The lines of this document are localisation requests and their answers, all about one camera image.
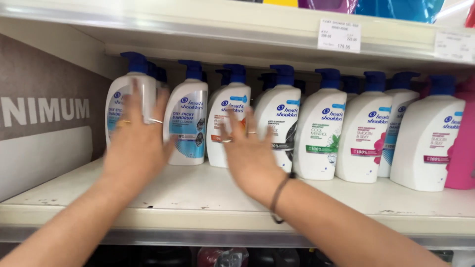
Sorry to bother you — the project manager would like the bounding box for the person's left hand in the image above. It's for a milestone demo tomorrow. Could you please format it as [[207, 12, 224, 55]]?
[[104, 79, 176, 192]]

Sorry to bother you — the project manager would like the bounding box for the person's right hand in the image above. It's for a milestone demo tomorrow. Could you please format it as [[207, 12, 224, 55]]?
[[220, 108, 294, 203]]

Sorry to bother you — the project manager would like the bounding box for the row of white shampoo bottles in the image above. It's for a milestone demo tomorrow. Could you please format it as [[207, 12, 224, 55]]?
[[105, 51, 467, 193]]

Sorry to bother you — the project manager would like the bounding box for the white scuffed shelf board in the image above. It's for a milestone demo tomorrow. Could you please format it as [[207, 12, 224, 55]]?
[[0, 157, 475, 250]]

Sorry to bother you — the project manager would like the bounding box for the white overhead shelf board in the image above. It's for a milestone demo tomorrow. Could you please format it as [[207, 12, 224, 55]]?
[[0, 0, 475, 72]]

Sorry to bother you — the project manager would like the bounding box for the white price label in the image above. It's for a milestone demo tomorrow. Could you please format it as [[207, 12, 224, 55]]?
[[318, 19, 361, 53], [434, 31, 475, 63]]

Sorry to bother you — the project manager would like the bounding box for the purple plastic item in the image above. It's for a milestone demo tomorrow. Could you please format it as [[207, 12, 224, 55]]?
[[298, 0, 359, 15]]

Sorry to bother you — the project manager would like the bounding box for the blue plastic item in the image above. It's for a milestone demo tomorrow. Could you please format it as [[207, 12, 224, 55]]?
[[355, 0, 445, 23]]

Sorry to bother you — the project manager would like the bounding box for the pink pump bottle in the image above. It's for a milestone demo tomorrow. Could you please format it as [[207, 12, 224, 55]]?
[[419, 76, 475, 191]]

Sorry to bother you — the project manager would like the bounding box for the red plastic item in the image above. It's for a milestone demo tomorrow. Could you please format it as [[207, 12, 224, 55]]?
[[465, 3, 475, 29]]

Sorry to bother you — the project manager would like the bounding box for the dark cord bracelet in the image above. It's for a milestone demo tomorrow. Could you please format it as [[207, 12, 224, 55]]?
[[269, 172, 297, 224]]

